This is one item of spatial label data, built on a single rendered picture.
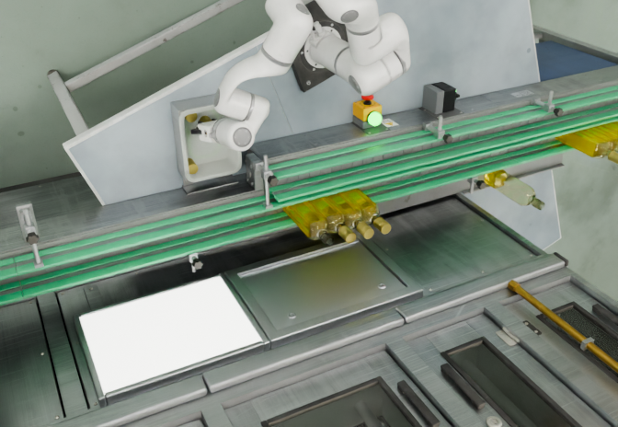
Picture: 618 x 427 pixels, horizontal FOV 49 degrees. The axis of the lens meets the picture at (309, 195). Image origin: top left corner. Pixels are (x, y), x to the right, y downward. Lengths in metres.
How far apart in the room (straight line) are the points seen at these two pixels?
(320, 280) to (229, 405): 0.49
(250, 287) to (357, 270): 0.32
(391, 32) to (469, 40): 0.71
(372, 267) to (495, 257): 0.40
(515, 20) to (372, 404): 1.46
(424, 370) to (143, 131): 1.01
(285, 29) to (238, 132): 0.29
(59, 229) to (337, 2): 0.97
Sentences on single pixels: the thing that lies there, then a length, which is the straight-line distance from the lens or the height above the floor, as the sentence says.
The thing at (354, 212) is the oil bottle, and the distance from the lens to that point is 2.00.
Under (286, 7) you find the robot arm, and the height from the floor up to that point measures 1.12.
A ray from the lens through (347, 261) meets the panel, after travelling 2.05.
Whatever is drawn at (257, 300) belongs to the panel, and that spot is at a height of 1.15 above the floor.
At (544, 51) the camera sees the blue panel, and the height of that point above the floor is 0.43.
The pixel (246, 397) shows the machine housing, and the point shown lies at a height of 1.43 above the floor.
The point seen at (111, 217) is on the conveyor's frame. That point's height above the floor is 0.83.
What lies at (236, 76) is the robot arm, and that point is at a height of 1.07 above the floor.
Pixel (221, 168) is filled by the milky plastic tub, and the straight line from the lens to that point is 2.05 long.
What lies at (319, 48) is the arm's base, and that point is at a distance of 2.02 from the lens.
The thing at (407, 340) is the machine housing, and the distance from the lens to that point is 1.86.
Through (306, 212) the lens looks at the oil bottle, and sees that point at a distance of 2.00.
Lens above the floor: 2.56
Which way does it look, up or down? 51 degrees down
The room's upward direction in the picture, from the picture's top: 134 degrees clockwise
